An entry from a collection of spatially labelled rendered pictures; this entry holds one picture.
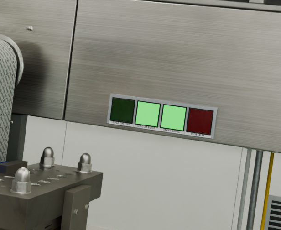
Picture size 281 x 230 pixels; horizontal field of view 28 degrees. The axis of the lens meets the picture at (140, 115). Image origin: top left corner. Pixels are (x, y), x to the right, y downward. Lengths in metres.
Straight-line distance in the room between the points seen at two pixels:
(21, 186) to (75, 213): 0.17
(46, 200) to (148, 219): 2.72
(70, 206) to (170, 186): 2.57
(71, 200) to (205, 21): 0.49
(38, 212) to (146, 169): 2.70
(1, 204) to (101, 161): 2.80
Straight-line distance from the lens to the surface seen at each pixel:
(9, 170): 1.23
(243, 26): 1.28
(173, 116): 1.28
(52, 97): 1.38
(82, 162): 1.34
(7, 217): 1.04
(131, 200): 3.79
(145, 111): 1.30
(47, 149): 1.37
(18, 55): 1.34
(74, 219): 1.18
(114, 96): 1.32
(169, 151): 3.68
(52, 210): 1.12
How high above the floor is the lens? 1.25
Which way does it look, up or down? 3 degrees down
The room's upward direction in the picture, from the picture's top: 7 degrees clockwise
